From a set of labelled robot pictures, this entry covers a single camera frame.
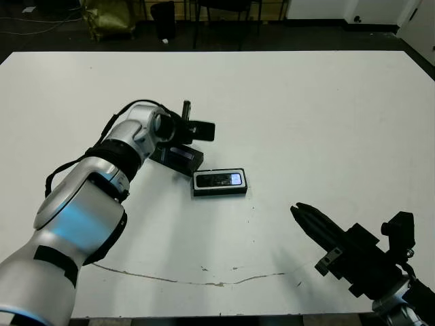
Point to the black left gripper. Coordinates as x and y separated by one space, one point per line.
183 132

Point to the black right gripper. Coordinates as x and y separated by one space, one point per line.
367 265

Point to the black box lid with print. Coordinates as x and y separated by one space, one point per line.
185 166

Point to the slim black camera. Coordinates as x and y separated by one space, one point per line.
214 180

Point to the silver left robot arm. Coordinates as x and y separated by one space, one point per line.
81 217

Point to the black box base white insert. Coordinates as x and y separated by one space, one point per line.
217 193

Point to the tall black bin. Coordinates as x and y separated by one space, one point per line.
163 20

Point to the black office chair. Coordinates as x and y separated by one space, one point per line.
221 6

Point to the olive green plastic bag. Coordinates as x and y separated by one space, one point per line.
108 20

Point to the white paper sheet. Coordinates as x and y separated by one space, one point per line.
29 9

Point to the small black castor wheel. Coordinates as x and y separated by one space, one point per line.
357 19

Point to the white door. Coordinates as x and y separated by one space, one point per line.
421 27

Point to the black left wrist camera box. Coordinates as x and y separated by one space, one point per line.
205 130

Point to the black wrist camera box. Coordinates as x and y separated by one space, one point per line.
205 130
402 231

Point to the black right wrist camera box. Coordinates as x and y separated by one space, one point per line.
402 231

